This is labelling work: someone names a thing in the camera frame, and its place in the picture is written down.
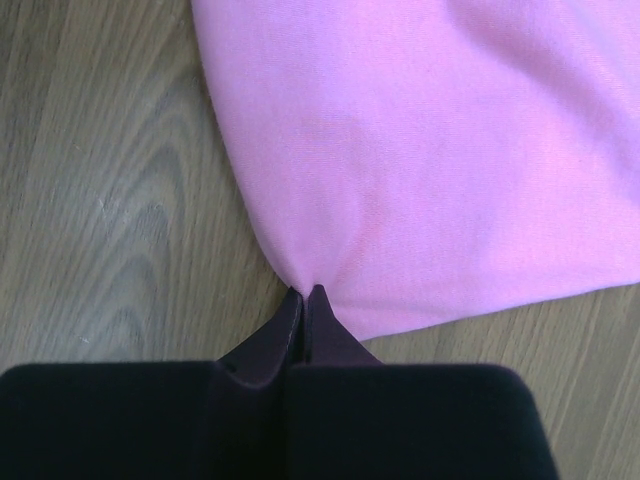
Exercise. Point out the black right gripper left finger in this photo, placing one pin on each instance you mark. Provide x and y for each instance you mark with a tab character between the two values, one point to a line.
218	419

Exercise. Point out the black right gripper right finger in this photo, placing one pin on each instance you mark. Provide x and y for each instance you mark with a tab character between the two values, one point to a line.
353	417

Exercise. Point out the pink t shirt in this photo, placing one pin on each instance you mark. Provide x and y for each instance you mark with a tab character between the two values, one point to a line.
429	161

